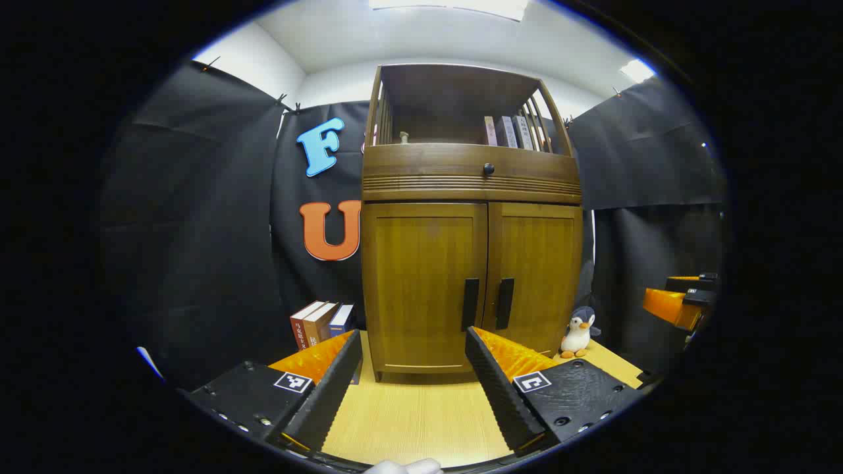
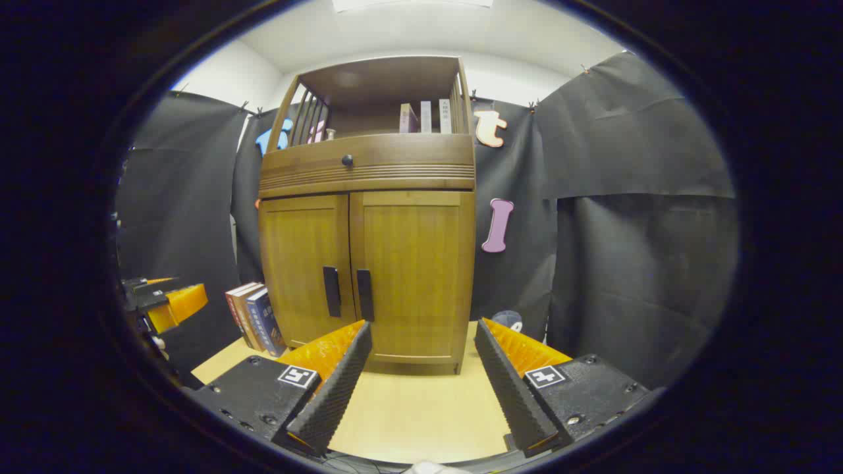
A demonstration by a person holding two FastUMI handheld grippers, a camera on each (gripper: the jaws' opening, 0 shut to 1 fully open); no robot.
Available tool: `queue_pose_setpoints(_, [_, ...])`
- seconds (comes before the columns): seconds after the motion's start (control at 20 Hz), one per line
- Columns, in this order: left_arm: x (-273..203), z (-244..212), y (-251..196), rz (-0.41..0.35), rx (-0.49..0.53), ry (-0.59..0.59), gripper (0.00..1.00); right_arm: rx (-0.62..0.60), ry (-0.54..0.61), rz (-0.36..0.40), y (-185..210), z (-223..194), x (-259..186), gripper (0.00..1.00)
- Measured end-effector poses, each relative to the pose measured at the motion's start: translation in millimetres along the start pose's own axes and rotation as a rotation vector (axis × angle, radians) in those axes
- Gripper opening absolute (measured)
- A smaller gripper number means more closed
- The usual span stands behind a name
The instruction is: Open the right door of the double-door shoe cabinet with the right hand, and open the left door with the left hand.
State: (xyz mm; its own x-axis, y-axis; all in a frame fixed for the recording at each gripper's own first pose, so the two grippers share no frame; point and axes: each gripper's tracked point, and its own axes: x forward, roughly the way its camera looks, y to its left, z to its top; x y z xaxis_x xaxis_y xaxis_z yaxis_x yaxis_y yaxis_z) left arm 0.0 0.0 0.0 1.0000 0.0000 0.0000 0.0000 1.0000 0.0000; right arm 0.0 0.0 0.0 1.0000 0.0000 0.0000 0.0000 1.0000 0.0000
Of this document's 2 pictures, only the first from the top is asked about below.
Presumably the black backdrop cloth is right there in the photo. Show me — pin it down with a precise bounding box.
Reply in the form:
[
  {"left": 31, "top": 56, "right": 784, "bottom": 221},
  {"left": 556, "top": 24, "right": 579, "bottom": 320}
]
[{"left": 99, "top": 61, "right": 728, "bottom": 392}]

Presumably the blue book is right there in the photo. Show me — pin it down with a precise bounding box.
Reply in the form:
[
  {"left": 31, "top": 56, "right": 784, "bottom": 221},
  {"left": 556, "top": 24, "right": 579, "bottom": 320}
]
[{"left": 328, "top": 303, "right": 357, "bottom": 338}]

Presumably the brown book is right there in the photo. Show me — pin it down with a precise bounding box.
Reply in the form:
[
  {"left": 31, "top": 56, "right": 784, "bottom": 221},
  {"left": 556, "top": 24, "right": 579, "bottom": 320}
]
[{"left": 303, "top": 302, "right": 340, "bottom": 348}]

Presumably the red book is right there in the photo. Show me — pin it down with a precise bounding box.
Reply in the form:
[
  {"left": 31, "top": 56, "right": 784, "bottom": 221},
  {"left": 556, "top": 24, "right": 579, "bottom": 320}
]
[{"left": 290, "top": 301, "right": 327, "bottom": 351}]

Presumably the small ceiling light panel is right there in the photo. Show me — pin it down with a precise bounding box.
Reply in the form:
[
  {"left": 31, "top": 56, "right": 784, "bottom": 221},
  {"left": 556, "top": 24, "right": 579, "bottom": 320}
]
[{"left": 619, "top": 59, "right": 657, "bottom": 84}]

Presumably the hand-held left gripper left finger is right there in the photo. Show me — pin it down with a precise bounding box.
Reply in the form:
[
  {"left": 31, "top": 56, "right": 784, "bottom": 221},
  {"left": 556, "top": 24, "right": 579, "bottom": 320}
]
[{"left": 188, "top": 329, "right": 364, "bottom": 455}]

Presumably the penguin plush toy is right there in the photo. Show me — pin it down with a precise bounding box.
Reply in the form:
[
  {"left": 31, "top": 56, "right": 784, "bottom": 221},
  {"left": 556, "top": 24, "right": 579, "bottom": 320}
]
[{"left": 560, "top": 306, "right": 601, "bottom": 359}]

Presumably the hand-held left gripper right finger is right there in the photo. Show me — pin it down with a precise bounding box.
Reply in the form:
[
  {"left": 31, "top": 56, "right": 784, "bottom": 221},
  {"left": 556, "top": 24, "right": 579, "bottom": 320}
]
[{"left": 465, "top": 326, "right": 643, "bottom": 456}]

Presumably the wooden double-door shoe cabinet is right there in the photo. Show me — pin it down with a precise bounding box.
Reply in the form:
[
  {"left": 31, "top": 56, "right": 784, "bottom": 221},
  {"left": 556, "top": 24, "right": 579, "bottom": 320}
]
[{"left": 360, "top": 63, "right": 584, "bottom": 384}]

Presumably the large ceiling light panel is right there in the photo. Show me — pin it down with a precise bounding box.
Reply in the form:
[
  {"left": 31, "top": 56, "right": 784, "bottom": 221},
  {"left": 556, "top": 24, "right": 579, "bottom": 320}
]
[{"left": 369, "top": 0, "right": 529, "bottom": 21}]

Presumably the wooden shoe cabinet door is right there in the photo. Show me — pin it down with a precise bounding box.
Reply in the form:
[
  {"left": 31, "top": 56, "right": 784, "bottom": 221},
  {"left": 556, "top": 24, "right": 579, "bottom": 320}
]
[
  {"left": 483, "top": 201, "right": 584, "bottom": 359},
  {"left": 362, "top": 201, "right": 489, "bottom": 376}
]

